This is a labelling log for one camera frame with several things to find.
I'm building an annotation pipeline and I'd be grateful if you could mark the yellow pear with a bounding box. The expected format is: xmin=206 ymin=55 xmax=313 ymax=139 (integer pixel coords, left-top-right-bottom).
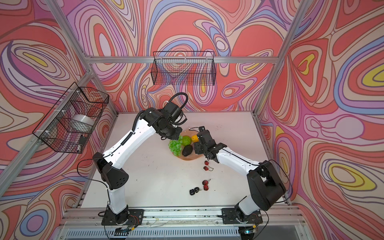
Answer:
xmin=191 ymin=135 xmax=199 ymax=143

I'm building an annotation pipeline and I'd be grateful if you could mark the dark avocado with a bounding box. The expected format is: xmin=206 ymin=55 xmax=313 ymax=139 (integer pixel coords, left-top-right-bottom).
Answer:
xmin=182 ymin=145 xmax=193 ymax=157

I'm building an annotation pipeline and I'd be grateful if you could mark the green bumpy fruit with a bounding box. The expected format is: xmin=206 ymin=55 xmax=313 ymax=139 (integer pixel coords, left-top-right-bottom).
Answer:
xmin=179 ymin=136 xmax=192 ymax=146

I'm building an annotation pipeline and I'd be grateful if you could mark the green grape bunch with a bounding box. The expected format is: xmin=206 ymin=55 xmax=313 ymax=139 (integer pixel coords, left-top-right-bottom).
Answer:
xmin=168 ymin=136 xmax=184 ymax=157

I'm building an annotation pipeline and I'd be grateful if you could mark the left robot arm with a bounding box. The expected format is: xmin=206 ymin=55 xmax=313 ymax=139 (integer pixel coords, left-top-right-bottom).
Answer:
xmin=93 ymin=102 xmax=184 ymax=216

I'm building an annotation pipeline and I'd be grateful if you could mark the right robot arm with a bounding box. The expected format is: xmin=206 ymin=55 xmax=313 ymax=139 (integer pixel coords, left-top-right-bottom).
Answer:
xmin=194 ymin=126 xmax=287 ymax=221

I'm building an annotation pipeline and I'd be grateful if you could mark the pink wavy fruit bowl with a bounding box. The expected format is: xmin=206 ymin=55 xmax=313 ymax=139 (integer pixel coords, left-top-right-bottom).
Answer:
xmin=168 ymin=128 xmax=204 ymax=161

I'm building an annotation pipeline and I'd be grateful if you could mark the black cherry pair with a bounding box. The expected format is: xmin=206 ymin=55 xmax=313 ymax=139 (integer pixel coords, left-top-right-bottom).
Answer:
xmin=189 ymin=187 xmax=201 ymax=196

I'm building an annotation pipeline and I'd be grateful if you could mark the black wire basket back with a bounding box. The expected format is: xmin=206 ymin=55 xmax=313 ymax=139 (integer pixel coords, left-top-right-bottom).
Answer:
xmin=151 ymin=51 xmax=217 ymax=86

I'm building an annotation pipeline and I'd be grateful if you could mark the black wire basket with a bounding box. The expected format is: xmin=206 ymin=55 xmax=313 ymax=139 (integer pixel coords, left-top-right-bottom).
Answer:
xmin=151 ymin=51 xmax=217 ymax=86
xmin=33 ymin=83 xmax=110 ymax=154

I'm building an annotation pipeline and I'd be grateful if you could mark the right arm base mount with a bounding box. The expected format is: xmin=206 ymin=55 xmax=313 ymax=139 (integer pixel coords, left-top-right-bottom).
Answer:
xmin=218 ymin=208 xmax=263 ymax=226

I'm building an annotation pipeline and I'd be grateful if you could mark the aluminium front rail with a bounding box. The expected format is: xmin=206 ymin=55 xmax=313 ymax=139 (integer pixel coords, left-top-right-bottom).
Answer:
xmin=60 ymin=205 xmax=307 ymax=228

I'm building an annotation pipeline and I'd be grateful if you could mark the black wire basket left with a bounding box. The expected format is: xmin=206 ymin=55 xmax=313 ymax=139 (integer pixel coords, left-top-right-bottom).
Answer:
xmin=33 ymin=83 xmax=110 ymax=154

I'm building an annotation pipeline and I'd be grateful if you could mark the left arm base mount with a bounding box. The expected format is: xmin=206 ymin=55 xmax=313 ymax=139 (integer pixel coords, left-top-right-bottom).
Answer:
xmin=102 ymin=208 xmax=144 ymax=227

